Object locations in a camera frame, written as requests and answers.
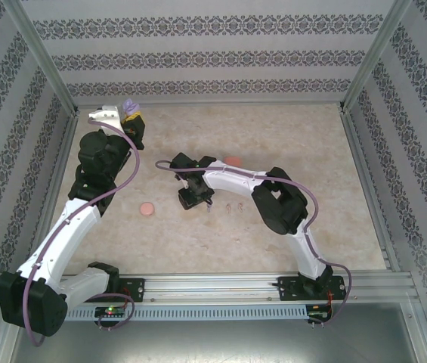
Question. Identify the coral earbud charging case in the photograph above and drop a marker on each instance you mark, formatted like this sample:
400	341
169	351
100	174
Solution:
232	160

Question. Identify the aluminium frame post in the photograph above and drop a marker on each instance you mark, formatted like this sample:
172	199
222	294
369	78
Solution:
375	56
41	56

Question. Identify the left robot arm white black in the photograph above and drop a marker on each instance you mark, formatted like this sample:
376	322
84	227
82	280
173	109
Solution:
69	227

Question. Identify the pink round charging case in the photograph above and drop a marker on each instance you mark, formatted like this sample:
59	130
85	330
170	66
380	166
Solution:
147	209

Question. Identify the steel sheet panel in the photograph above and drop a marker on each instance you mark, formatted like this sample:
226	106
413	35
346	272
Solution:
213	344

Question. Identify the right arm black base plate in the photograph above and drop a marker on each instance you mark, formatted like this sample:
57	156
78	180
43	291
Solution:
288	289

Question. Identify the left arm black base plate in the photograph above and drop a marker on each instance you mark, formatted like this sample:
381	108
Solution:
135	289

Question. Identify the purple round charging case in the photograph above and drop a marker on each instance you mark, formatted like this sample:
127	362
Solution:
130	107

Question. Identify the thin wall base strip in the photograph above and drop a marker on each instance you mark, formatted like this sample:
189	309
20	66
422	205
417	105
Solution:
213	102

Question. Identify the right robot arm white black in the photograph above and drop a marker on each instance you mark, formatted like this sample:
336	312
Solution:
236	179

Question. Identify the aluminium side floor rail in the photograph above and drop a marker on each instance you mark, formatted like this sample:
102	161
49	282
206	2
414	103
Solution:
360	159
55	170

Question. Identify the aluminium mounting rail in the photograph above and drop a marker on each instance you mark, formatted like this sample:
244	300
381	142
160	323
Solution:
213	287

